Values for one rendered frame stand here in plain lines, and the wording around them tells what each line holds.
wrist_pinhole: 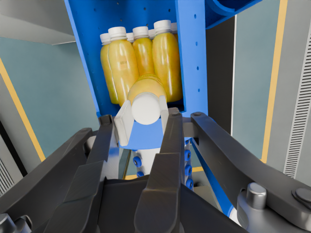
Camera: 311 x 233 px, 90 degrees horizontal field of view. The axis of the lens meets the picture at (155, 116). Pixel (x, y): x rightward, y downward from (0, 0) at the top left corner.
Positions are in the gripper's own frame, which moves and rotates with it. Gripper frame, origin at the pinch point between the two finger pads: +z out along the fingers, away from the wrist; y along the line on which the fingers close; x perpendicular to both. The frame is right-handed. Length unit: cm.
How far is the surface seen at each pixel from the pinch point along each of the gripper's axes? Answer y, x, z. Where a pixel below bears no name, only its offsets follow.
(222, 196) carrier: 25, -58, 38
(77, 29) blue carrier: -13.3, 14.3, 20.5
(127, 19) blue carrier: -3.9, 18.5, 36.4
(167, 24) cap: 6.0, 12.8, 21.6
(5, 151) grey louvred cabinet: -157, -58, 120
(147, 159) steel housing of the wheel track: -6, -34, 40
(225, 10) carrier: 40, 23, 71
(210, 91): 48, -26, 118
